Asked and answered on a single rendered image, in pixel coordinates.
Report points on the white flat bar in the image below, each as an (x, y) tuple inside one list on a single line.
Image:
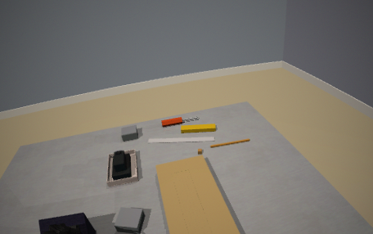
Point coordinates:
[(184, 139)]

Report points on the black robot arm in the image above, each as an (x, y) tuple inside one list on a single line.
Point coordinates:
[(63, 229)]

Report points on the orange-handled awl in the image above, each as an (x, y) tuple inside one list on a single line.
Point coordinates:
[(174, 121)]

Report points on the yellow rectangular bar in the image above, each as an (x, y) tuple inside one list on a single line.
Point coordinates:
[(198, 128)]

